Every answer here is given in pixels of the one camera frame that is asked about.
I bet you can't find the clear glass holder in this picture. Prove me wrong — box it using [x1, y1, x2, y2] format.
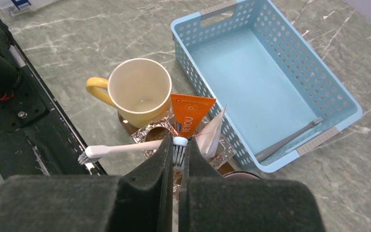
[130, 109, 236, 200]

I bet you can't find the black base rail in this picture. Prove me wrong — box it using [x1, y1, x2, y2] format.
[0, 19, 105, 179]

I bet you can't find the oval wooden tray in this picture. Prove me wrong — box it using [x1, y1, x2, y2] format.
[118, 110, 236, 175]

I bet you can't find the purple mug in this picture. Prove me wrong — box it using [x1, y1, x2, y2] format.
[223, 171, 261, 179]

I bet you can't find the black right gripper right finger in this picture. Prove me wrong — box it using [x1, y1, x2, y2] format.
[179, 139, 326, 232]

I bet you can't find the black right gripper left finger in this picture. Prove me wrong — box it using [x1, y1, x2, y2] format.
[0, 135, 173, 232]

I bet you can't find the white toothpaste tube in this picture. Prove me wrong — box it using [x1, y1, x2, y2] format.
[195, 108, 226, 160]

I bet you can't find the orange toothpaste tube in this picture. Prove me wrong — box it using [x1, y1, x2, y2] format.
[171, 93, 216, 138]

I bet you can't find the light blue plastic basket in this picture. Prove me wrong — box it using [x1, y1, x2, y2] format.
[171, 0, 362, 173]

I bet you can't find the grey toothbrush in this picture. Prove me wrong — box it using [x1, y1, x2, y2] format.
[255, 117, 323, 162]

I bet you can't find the yellow mug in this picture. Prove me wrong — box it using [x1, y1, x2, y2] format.
[86, 58, 172, 128]

